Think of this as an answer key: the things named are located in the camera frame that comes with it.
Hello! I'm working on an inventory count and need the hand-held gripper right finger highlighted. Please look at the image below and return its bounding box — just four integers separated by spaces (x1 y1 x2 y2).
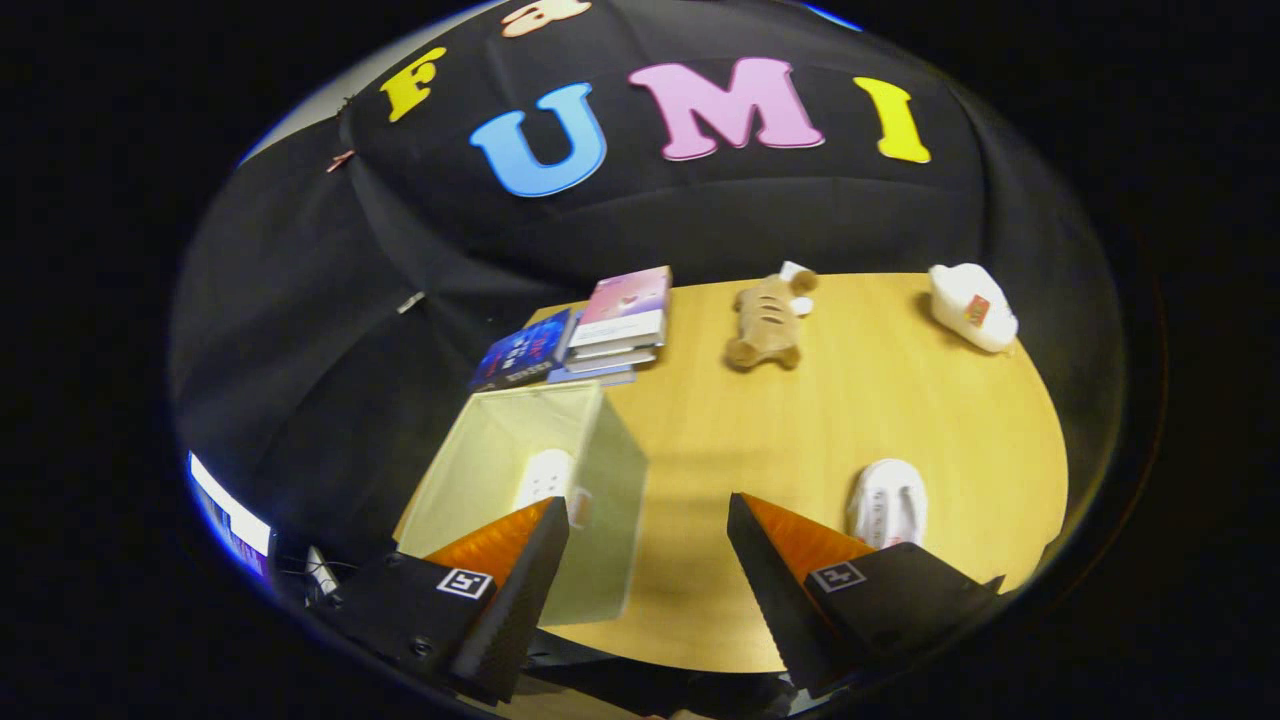
727 493 1004 699

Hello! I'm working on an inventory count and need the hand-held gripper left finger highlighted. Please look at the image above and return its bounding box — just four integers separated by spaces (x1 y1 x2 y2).
310 497 570 705

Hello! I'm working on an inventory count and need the pale green fabric storage box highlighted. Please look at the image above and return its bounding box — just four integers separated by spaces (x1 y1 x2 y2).
395 380 649 628

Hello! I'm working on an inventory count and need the white shoe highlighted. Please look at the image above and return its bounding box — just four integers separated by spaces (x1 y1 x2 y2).
847 458 929 551
512 449 576 513

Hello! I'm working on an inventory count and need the light blue book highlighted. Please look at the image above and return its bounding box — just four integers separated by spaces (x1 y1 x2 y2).
547 312 638 387

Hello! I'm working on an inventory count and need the dark blue book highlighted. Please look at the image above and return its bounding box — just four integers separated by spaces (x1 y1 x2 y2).
470 308 576 393

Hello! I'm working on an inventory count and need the grey white book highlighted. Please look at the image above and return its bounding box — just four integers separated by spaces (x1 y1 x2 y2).
563 344 659 374

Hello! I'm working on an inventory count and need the brown plush toy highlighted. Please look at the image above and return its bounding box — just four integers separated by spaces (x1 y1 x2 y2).
725 262 819 371

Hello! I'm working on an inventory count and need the lit computer screen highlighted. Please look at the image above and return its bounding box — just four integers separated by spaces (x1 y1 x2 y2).
188 452 273 576

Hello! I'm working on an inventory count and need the pink cover book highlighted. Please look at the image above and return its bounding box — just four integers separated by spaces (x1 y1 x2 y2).
567 265 673 349

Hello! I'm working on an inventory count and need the white plush toy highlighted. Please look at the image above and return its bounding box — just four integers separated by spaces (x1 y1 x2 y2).
928 263 1019 354

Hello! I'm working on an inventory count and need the black backdrop cloth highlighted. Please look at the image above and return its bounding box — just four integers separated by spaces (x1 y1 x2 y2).
170 0 1126 591

